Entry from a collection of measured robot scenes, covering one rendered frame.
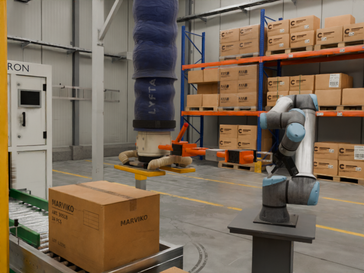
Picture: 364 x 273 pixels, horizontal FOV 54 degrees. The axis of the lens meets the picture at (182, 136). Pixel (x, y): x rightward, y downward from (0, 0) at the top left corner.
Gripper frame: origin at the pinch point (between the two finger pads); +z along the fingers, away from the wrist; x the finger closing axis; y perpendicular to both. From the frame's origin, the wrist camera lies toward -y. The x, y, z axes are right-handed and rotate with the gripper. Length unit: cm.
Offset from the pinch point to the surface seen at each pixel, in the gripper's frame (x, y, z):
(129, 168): 77, 34, -14
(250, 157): 48, -11, -58
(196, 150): 55, 12, -41
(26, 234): 136, 73, 72
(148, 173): 74, 21, -25
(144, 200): 70, 30, 17
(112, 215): 91, 26, 10
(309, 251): -105, -21, 190
